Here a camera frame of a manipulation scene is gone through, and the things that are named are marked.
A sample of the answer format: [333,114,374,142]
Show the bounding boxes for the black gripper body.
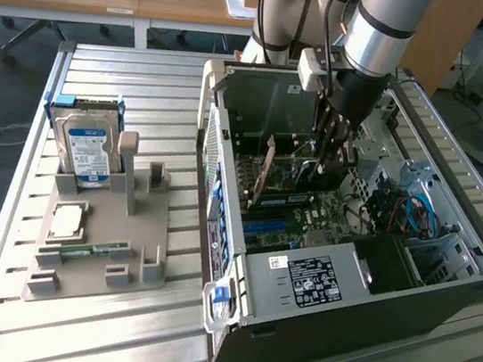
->
[328,64,392,133]

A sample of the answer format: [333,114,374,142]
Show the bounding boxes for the green graphics card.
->
[245,131,360,225]

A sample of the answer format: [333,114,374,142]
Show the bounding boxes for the blue expansion slot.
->
[241,214,289,242]

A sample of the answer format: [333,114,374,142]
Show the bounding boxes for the grey power supply unit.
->
[233,234,377,340]

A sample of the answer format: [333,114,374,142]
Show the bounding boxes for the metal disk bay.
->
[397,225,483,292]

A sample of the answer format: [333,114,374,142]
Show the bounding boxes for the white paper stack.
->
[218,0,259,22]

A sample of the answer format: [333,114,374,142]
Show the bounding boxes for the open black PC case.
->
[161,40,483,362]

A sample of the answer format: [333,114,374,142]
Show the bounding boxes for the blue case latch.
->
[209,284,231,308]

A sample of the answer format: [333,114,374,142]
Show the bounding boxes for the beige parts rack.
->
[20,118,185,321]

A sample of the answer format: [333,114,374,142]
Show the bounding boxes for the hard disk with blue label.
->
[32,90,128,194]

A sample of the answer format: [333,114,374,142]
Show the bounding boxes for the green RAM stick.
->
[37,231,131,266]

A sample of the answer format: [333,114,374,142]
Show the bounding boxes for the silver CPU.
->
[46,202,91,246]

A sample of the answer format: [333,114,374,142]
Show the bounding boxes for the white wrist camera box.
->
[294,44,347,96]

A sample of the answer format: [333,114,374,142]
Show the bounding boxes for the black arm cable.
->
[312,0,349,97]

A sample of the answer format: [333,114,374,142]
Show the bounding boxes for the blue SATA wire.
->
[399,190,444,240]

